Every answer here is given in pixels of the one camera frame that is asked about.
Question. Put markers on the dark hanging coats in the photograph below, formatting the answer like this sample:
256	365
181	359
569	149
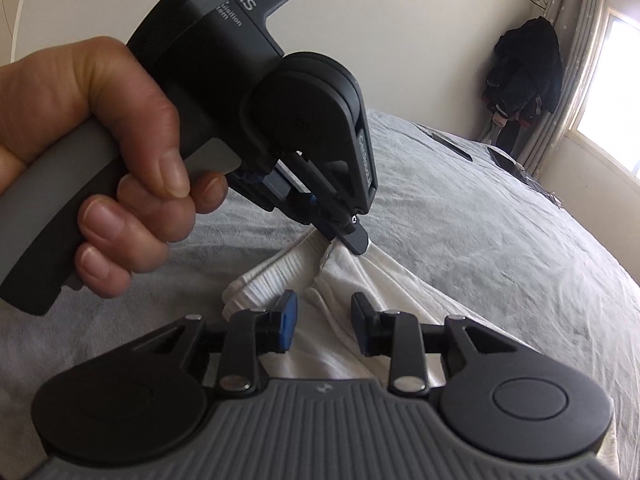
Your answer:
525	70

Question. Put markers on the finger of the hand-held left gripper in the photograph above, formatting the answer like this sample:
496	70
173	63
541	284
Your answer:
352	240

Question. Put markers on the window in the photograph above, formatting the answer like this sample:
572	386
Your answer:
615	100

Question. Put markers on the black tablet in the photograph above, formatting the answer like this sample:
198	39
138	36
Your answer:
505	159

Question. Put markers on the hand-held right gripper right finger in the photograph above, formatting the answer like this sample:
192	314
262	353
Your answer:
361	322

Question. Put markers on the dark flat phone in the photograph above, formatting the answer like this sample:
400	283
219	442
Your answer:
447	143

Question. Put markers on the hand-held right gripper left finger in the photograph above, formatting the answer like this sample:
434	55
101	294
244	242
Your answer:
289	320

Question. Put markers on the white pants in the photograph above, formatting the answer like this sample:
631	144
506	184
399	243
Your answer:
380	270

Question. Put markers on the person's left hand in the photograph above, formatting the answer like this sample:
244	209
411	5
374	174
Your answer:
115	90

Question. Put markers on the white coat stand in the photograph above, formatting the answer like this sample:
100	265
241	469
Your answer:
496	127

